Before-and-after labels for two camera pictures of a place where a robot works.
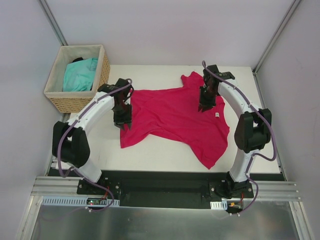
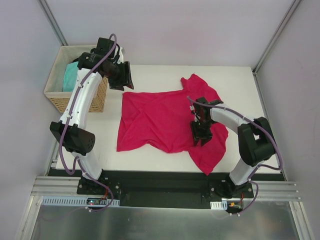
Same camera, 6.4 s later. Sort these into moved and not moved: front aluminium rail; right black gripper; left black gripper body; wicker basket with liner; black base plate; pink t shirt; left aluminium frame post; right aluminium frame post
Moved: left black gripper body; right black gripper; pink t shirt
Not moved: black base plate; left aluminium frame post; wicker basket with liner; right aluminium frame post; front aluminium rail
